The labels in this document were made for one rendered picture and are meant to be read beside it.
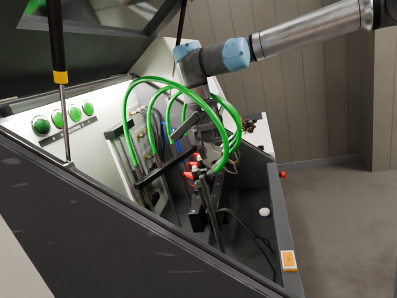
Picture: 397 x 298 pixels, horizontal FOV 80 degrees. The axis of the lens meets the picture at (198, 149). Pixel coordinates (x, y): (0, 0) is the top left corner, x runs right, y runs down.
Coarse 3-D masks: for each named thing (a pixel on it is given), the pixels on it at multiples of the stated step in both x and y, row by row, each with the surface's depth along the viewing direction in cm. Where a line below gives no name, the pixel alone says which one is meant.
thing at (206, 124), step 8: (208, 104) 65; (216, 104) 65; (200, 112) 67; (216, 112) 65; (200, 120) 67; (208, 120) 67; (200, 128) 66; (208, 128) 66; (216, 128) 66; (200, 136) 67; (208, 136) 68; (216, 136) 67
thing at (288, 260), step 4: (284, 252) 57; (288, 252) 56; (284, 256) 56; (288, 256) 55; (292, 256) 55; (284, 260) 55; (288, 260) 54; (292, 260) 54; (284, 264) 54; (288, 264) 53; (292, 264) 53
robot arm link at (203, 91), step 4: (208, 84) 65; (192, 88) 69; (196, 88) 62; (200, 88) 62; (204, 88) 63; (208, 88) 64; (196, 92) 62; (200, 92) 63; (204, 92) 63; (208, 92) 64; (184, 96) 65; (188, 96) 63; (200, 96) 63; (204, 96) 63; (208, 96) 64; (188, 100) 64; (192, 100) 63; (204, 100) 64; (208, 100) 65; (188, 104) 66; (192, 104) 65
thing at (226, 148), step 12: (132, 84) 63; (168, 84) 55; (180, 84) 55; (192, 96) 53; (204, 108) 52; (216, 120) 52; (228, 144) 53; (132, 156) 78; (228, 156) 55; (216, 168) 58
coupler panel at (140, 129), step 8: (136, 96) 103; (128, 104) 95; (136, 104) 101; (128, 112) 94; (136, 120) 100; (144, 120) 106; (136, 128) 99; (144, 128) 105; (136, 136) 98; (144, 136) 98; (144, 144) 103; (144, 152) 102; (152, 152) 105; (144, 160) 101; (152, 160) 108
